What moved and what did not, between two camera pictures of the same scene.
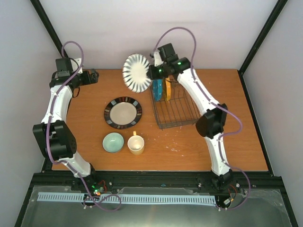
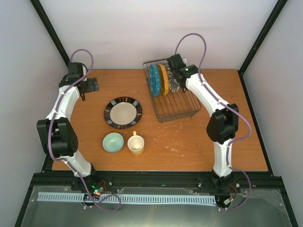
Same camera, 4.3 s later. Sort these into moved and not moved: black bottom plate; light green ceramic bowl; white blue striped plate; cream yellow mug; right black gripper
Moved: white blue striped plate; right black gripper
Not moved: light green ceramic bowl; cream yellow mug; black bottom plate
